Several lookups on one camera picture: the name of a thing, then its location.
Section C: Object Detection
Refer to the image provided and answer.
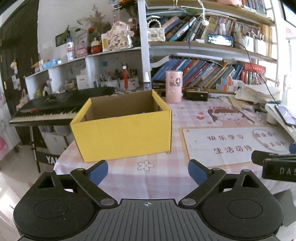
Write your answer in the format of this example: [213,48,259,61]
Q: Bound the yellow cardboard box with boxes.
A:
[69,89,173,163]

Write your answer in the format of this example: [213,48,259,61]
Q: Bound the yellow white bottle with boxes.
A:
[101,34,109,52]

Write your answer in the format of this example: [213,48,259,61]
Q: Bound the white storage bin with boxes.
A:
[53,125,72,137]

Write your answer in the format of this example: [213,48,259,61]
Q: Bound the ceramic figure ornament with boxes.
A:
[107,22,134,51]

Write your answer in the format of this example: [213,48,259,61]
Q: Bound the pink checked tablecloth desktop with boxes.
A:
[54,90,296,202]

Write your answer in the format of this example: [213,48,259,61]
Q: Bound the row of books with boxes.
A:
[240,0,266,12]
[151,58,245,92]
[162,15,234,42]

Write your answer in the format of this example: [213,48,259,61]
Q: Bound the white pole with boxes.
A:
[137,0,152,77]

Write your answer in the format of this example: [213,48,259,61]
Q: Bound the pink cartoon cylinder holder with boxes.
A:
[165,71,183,103]

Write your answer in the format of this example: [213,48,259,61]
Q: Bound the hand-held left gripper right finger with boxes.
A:
[179,159,263,207]

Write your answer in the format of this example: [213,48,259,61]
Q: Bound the black box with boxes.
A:
[185,90,208,101]

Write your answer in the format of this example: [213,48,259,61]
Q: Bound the black electronic keyboard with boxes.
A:
[9,87,116,127]

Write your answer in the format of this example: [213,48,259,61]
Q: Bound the white carton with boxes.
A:
[76,75,89,90]

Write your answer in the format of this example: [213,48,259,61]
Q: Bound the dark framed picture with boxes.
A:
[55,31,70,47]

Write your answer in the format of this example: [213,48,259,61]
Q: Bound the black keyboard stand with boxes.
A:
[30,126,60,173]

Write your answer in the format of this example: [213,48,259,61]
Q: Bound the white desk mat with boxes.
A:
[179,126,293,168]

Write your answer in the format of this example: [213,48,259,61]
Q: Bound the black cable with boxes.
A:
[232,39,278,105]

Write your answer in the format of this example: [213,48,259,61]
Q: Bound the phone on stand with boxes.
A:
[274,105,296,127]

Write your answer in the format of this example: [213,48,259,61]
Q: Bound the red pen box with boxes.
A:
[244,62,266,85]

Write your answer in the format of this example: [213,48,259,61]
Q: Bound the pink cartoon girl mat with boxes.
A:
[171,98,269,129]

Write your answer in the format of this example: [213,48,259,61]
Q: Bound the white lotion bottle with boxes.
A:
[67,37,74,61]

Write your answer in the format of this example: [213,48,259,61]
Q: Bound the pink plush toy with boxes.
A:
[209,0,242,6]

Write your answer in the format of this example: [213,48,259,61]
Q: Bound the white stand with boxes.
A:
[265,103,296,127]

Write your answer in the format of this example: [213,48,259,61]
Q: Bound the dark door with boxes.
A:
[0,5,40,144]

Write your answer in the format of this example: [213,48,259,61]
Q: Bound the wooden bookshelf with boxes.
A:
[146,0,280,93]

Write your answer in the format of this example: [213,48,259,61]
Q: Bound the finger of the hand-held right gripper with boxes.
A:
[252,150,296,165]

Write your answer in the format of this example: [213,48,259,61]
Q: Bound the red doll jar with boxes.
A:
[91,38,101,54]

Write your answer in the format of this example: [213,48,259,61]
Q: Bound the phone with lit screen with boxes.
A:
[208,34,233,47]

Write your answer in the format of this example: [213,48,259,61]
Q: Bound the pile of papers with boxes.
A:
[235,83,281,103]

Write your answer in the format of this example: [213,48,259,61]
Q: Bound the dried flowers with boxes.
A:
[76,5,109,47]

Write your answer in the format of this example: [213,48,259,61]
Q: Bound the white pearl handbag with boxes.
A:
[147,19,165,42]

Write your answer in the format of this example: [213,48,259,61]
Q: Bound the blue tissue pack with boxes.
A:
[42,60,58,69]

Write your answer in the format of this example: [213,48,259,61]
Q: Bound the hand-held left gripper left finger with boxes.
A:
[34,160,116,207]

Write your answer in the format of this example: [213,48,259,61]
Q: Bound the white cubby shelf unit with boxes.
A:
[24,46,142,95]

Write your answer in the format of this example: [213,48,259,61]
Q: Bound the white spray bottle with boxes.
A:
[143,71,151,91]

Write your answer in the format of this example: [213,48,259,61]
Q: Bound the white pen holder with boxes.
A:
[100,70,119,88]
[119,66,139,90]

